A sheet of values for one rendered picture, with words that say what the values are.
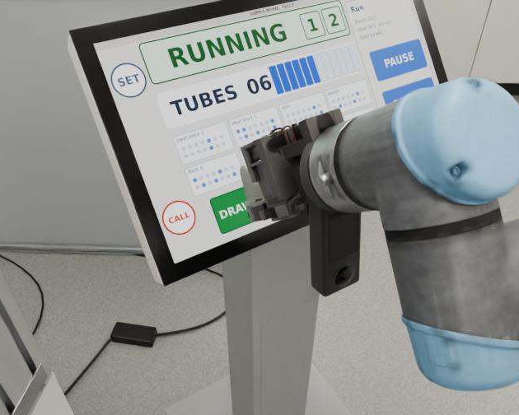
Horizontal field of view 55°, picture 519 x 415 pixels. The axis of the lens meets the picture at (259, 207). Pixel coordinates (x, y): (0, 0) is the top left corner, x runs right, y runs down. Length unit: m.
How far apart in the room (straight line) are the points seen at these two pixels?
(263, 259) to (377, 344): 0.96
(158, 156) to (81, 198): 1.30
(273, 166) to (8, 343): 0.28
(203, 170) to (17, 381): 0.30
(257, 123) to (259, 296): 0.37
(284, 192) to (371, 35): 0.37
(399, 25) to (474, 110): 0.52
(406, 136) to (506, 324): 0.13
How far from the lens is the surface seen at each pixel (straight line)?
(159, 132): 0.61
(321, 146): 0.40
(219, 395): 1.58
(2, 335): 0.49
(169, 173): 0.61
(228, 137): 0.64
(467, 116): 0.31
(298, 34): 0.72
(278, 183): 0.47
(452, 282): 0.33
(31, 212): 2.02
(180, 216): 0.61
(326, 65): 0.72
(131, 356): 1.73
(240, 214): 0.63
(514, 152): 0.33
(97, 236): 2.01
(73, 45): 0.63
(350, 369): 1.68
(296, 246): 0.88
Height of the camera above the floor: 1.42
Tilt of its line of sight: 41 degrees down
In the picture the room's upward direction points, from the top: straight up
